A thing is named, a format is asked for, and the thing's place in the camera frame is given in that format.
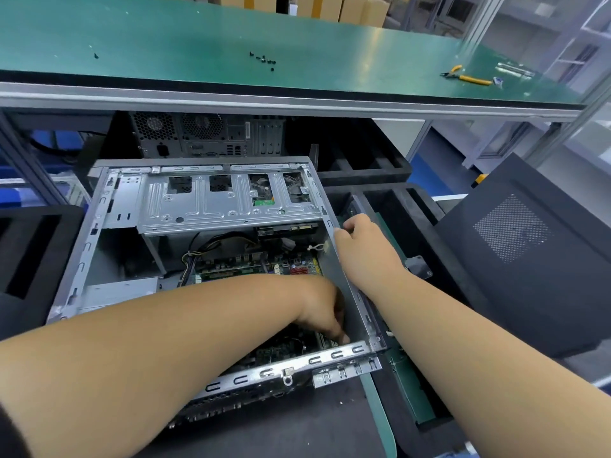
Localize person's left hand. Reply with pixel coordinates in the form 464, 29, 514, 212
295, 275, 352, 345

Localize person's right hand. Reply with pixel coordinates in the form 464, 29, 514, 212
333, 214, 410, 292

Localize silver computer case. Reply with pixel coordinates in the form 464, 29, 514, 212
46, 156, 388, 427

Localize person's right forearm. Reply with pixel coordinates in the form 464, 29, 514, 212
351, 269, 611, 458

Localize person's left forearm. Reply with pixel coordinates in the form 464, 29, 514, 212
0, 274, 311, 458

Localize black foam tray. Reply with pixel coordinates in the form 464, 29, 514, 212
313, 118, 414, 187
0, 205, 88, 340

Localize green motherboard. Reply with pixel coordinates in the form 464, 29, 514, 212
180, 250, 351, 372

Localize silver metal drive cage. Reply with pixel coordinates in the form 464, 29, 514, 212
137, 164, 326, 235

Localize black computer tower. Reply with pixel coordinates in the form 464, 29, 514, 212
128, 111, 288, 159

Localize black side panel with mesh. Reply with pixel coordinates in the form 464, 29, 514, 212
432, 152, 611, 359

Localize cluster of black screws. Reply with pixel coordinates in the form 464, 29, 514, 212
249, 51, 278, 72

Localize row of cardboard boxes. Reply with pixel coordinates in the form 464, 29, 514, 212
210, 0, 390, 28

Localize clear plastic bag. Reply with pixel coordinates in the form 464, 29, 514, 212
495, 62, 536, 80

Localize blue storage bins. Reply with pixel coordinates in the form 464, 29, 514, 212
0, 130, 92, 206

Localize grey metal bracket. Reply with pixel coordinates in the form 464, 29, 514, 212
404, 255, 433, 283

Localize black and yellow cable bundle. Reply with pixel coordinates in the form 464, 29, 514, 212
178, 231, 261, 288

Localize yellow-handled pliers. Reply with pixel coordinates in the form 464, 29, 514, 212
439, 65, 494, 87

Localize aluminium frame post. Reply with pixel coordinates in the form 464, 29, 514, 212
525, 66, 611, 168

